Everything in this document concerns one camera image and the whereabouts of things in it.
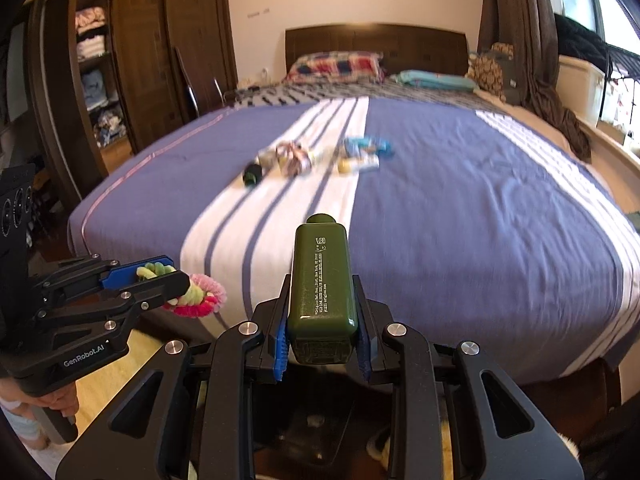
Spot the cream yellow small bottle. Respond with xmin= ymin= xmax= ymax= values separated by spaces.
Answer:
xmin=337 ymin=155 xmax=380 ymax=176

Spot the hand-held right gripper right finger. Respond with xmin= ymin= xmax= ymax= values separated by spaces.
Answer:
xmin=351 ymin=274 xmax=585 ymax=480

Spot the blue snack packet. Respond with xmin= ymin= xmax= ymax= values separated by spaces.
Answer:
xmin=343 ymin=136 xmax=393 ymax=158

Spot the metal folding chair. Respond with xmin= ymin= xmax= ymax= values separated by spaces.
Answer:
xmin=173 ymin=46 xmax=225 ymax=117

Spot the plaid pillow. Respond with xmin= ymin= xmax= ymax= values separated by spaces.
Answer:
xmin=284 ymin=51 xmax=387 ymax=84

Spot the white storage box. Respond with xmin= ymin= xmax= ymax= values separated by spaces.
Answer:
xmin=556 ymin=55 xmax=607 ymax=127

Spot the dark green rectangular bottle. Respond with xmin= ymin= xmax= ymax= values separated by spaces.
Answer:
xmin=287 ymin=213 xmax=360 ymax=365

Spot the black clothes pile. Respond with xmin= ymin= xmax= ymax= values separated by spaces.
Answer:
xmin=554 ymin=12 xmax=610 ymax=70

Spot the blue white striped blanket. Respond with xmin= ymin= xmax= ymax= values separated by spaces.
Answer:
xmin=67 ymin=96 xmax=640 ymax=383

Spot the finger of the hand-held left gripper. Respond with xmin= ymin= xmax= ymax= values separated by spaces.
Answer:
xmin=32 ymin=255 xmax=176 ymax=306
xmin=37 ymin=272 xmax=192 ymax=346

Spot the teal pillow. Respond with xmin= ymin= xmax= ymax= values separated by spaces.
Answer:
xmin=390 ymin=70 xmax=479 ymax=92

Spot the brown wooden headboard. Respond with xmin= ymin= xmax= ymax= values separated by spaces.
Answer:
xmin=285 ymin=22 xmax=471 ymax=81

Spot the pink green fuzzy ring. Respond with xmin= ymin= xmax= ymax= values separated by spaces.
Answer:
xmin=137 ymin=262 xmax=227 ymax=318

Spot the person's left hand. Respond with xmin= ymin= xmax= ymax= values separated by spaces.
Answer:
xmin=37 ymin=389 xmax=77 ymax=418

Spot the brown patterned cushion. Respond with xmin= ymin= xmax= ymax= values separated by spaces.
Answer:
xmin=466 ymin=42 xmax=516 ymax=97

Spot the brown wooden wardrobe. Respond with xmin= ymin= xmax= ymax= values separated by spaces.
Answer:
xmin=27 ymin=0 xmax=238 ymax=201

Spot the patterned ribbon bundle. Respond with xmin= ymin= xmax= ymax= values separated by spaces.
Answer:
xmin=276 ymin=141 xmax=313 ymax=177

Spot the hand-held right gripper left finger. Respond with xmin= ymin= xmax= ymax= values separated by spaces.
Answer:
xmin=55 ymin=274 xmax=293 ymax=480

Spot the brown curtain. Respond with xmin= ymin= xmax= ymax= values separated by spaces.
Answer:
xmin=487 ymin=0 xmax=593 ymax=162

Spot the grey striped bed sheet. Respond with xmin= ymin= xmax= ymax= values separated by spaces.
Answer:
xmin=222 ymin=81 xmax=506 ymax=112

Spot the person's left forearm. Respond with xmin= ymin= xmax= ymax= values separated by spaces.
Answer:
xmin=0 ymin=380 xmax=42 ymax=453

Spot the stack of folded clothes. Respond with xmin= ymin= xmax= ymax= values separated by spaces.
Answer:
xmin=75 ymin=0 xmax=128 ymax=148

